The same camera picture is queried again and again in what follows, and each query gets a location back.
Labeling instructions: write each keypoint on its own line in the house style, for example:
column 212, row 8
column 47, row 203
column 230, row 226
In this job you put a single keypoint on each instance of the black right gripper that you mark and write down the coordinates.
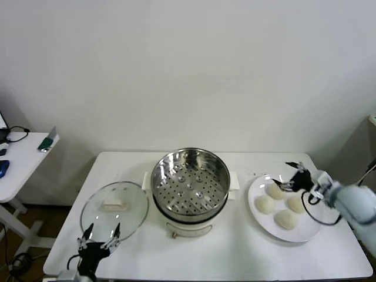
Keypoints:
column 302, row 180

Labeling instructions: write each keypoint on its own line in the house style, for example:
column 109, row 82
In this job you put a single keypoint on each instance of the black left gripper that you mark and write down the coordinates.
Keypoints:
column 91, row 255

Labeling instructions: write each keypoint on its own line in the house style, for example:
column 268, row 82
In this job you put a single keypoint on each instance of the white steamed baozi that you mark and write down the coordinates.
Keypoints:
column 285, row 218
column 265, row 204
column 296, row 204
column 274, row 193

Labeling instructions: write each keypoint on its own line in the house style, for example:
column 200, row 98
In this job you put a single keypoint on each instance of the round glass pot lid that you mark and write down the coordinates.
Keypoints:
column 129, row 211

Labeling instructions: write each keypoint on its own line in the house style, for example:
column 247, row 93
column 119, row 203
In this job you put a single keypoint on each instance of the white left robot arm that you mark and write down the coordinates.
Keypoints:
column 88, row 278

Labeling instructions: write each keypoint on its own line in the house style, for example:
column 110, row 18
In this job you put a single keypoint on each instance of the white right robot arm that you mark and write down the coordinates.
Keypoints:
column 352, row 202

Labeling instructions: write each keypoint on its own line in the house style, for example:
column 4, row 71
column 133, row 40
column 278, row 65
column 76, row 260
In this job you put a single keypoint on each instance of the stainless steel steamer basket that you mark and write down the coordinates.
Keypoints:
column 191, row 188

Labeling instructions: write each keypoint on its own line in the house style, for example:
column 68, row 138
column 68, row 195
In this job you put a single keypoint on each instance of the large white plate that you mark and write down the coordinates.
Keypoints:
column 305, row 232

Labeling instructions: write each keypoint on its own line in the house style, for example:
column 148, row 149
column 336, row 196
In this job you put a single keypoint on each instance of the white object on cabinet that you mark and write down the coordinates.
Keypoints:
column 373, row 120

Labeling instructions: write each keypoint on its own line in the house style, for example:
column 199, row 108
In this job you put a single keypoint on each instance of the white side table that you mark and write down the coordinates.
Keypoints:
column 26, row 158

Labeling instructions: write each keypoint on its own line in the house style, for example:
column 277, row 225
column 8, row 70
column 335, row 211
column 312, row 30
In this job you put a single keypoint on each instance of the blue computer mouse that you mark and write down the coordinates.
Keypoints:
column 3, row 168

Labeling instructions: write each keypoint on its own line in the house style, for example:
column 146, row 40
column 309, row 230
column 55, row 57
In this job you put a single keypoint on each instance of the open laptop computer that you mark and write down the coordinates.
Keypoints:
column 2, row 120

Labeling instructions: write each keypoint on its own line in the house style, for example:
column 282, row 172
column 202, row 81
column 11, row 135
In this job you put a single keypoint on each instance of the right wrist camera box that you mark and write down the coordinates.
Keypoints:
column 321, row 183

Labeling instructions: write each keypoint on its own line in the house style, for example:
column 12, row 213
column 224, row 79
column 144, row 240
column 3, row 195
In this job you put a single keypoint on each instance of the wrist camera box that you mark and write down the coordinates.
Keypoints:
column 69, row 276
column 321, row 183

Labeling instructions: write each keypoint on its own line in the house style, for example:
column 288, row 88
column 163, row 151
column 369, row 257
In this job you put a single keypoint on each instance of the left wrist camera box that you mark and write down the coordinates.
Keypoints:
column 69, row 276

